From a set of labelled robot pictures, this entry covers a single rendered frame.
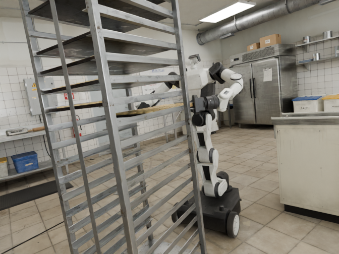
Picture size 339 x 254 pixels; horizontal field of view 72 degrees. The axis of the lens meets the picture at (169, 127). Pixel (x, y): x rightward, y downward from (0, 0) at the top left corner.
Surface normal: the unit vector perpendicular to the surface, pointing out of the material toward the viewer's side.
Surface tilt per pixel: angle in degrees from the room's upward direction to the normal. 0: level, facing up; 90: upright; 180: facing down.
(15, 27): 90
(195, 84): 91
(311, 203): 90
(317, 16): 90
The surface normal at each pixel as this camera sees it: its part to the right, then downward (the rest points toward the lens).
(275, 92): -0.80, 0.18
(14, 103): 0.59, 0.04
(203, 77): 0.20, 0.04
